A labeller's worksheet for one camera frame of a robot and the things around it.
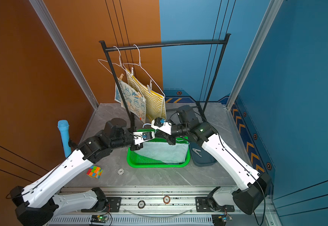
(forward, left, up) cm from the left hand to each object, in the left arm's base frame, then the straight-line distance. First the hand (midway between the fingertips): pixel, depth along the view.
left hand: (149, 131), depth 68 cm
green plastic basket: (-2, +11, -29) cm, 31 cm away
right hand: (-1, -4, +1) cm, 4 cm away
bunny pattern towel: (+25, +12, -5) cm, 28 cm away
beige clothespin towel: (+4, -27, -28) cm, 39 cm away
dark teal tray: (+1, -30, -31) cm, 43 cm away
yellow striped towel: (+21, -1, -3) cm, 22 cm away
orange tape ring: (-24, -10, -31) cm, 40 cm away
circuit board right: (-32, -35, -30) cm, 57 cm away
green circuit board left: (-33, +26, -31) cm, 52 cm away
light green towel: (-2, -6, -19) cm, 20 cm away
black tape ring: (-28, +6, -30) cm, 41 cm away
